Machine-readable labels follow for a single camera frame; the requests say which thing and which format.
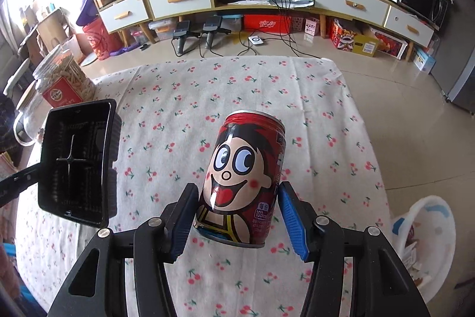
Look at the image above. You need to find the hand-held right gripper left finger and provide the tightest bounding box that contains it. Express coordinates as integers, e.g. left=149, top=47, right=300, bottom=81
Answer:
left=46, top=182, right=200, bottom=317

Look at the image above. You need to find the black grey handheld device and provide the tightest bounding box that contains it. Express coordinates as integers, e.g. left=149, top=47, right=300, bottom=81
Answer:
left=201, top=17, right=231, bottom=50
left=172, top=20, right=192, bottom=56

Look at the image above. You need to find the empty glass jar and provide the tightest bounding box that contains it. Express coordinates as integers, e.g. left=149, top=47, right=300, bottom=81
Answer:
left=14, top=90, right=46, bottom=147

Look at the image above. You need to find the flat red box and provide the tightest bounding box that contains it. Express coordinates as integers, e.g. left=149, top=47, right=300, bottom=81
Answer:
left=243, top=14, right=292, bottom=35

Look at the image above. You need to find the black microwave oven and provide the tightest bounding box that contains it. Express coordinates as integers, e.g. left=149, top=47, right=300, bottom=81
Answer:
left=398, top=0, right=450, bottom=30

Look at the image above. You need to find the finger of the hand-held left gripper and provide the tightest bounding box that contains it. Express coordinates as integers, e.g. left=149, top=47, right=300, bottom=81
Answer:
left=0, top=161, right=47, bottom=208

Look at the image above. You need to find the lion print cardboard box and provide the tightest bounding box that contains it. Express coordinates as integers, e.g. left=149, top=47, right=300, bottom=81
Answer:
left=329, top=18, right=380, bottom=58

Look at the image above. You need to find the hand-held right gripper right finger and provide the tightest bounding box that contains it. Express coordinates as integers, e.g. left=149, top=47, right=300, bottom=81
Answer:
left=278, top=181, right=431, bottom=317

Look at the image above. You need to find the white plastic basin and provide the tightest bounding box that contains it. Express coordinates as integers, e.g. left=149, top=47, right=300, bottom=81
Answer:
left=389, top=195, right=457, bottom=305

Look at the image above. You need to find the cherry print tablecloth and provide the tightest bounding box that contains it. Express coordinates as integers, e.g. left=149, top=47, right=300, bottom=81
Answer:
left=15, top=57, right=393, bottom=317

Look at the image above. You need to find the red cartoon drink can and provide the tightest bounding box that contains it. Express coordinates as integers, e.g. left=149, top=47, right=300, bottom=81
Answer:
left=192, top=110, right=287, bottom=250

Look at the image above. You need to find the wooden white drawer cabinet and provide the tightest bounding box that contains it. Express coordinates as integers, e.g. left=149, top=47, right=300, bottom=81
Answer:
left=144, top=0, right=443, bottom=62

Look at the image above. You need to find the blue and white carton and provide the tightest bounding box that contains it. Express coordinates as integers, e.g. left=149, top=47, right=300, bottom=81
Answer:
left=413, top=45, right=437, bottom=75

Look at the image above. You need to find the white box with red picture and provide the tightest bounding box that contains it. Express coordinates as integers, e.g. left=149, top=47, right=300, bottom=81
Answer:
left=370, top=26, right=409, bottom=60

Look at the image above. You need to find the grey refrigerator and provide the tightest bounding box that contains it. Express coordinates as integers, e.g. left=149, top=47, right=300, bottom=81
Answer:
left=430, top=30, right=475, bottom=114

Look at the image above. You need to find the red bucket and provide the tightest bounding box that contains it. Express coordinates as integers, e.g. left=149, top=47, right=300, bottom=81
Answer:
left=83, top=19, right=124, bottom=60

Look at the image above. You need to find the black plastic food tray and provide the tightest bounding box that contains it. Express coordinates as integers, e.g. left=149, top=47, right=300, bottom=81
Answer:
left=37, top=99, right=123, bottom=228

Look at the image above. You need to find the clear jar of snacks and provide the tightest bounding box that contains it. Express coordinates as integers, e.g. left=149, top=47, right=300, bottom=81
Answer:
left=33, top=45, right=98, bottom=110

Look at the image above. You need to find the small pink patterned box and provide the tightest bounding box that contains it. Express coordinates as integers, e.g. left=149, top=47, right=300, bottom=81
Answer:
left=304, top=18, right=321, bottom=37

